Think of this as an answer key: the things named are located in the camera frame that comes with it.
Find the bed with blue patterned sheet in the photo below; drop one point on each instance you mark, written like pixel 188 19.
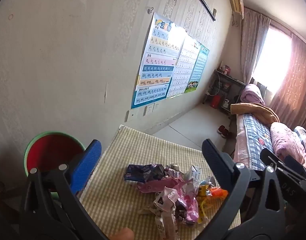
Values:
pixel 253 140

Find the blue letter wall poster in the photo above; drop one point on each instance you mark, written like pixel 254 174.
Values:
pixel 155 67

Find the green-rimmed red trash bin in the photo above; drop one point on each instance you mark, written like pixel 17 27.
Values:
pixel 53 152

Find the pink floral quilt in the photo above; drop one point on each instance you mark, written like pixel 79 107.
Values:
pixel 285 140

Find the small yellow packet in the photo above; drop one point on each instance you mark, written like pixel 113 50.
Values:
pixel 204 190

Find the tan blanket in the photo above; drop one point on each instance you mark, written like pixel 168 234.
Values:
pixel 258 112

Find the metal shelf rack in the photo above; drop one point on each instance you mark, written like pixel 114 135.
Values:
pixel 225 87

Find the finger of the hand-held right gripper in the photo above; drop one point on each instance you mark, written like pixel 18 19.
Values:
pixel 273 158
pixel 296 162

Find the white wall socket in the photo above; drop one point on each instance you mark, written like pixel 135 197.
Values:
pixel 131 115
pixel 148 110
pixel 156 105

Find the pale pink wrapper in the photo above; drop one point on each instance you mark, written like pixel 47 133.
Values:
pixel 158 186

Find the red box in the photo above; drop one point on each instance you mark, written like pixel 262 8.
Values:
pixel 215 101

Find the small wall hook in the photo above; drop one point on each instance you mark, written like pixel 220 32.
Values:
pixel 150 10

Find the pink patterned curtain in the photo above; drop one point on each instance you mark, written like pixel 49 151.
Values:
pixel 295 80

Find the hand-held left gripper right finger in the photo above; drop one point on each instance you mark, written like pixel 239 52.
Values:
pixel 215 160

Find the white chart wall poster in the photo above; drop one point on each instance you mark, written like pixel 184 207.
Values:
pixel 184 72

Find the light patterned curtain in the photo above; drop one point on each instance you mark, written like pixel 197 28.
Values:
pixel 253 45

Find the white wrapper with black triangle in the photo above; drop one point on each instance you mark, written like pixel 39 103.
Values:
pixel 165 205

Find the checkered tablecloth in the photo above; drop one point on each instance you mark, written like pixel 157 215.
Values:
pixel 118 180

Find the bright pink wrapper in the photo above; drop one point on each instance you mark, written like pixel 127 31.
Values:
pixel 188 205

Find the black wall bar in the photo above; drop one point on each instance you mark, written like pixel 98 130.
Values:
pixel 207 8

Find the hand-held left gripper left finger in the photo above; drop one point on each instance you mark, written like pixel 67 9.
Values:
pixel 89 165

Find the teal chart wall poster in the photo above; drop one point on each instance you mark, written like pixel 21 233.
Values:
pixel 199 70

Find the bright window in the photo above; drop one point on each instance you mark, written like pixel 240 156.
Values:
pixel 273 60

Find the dark purple cookie wrapper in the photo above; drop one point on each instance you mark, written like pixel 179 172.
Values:
pixel 143 172

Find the orange wrapper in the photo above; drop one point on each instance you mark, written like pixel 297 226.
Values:
pixel 218 193

